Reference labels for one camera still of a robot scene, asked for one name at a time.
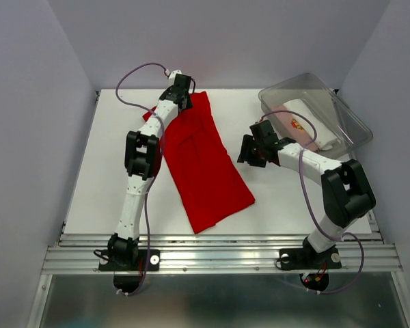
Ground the aluminium mounting rail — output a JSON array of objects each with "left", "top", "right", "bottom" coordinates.
[{"left": 42, "top": 232, "right": 402, "bottom": 275}]

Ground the red t-shirt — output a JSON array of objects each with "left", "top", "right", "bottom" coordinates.
[{"left": 163, "top": 92, "right": 255, "bottom": 234}]

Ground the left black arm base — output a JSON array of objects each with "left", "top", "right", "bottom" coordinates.
[{"left": 93, "top": 234, "right": 160, "bottom": 273}]

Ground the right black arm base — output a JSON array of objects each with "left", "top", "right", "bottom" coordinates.
[{"left": 275, "top": 238, "right": 342, "bottom": 271}]

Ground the rolled white t-shirt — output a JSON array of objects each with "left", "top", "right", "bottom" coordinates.
[{"left": 284, "top": 99, "right": 341, "bottom": 151}]

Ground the rolled pink t-shirt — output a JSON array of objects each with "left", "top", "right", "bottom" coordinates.
[{"left": 266, "top": 105, "right": 319, "bottom": 152}]

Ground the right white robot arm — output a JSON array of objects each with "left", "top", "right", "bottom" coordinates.
[{"left": 237, "top": 120, "right": 376, "bottom": 267}]

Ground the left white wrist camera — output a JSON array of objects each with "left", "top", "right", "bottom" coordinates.
[{"left": 165, "top": 70, "right": 182, "bottom": 80}]

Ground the clear plastic bin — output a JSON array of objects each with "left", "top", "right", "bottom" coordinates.
[{"left": 258, "top": 73, "right": 373, "bottom": 159}]

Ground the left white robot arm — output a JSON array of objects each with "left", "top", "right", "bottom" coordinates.
[{"left": 109, "top": 70, "right": 193, "bottom": 269}]

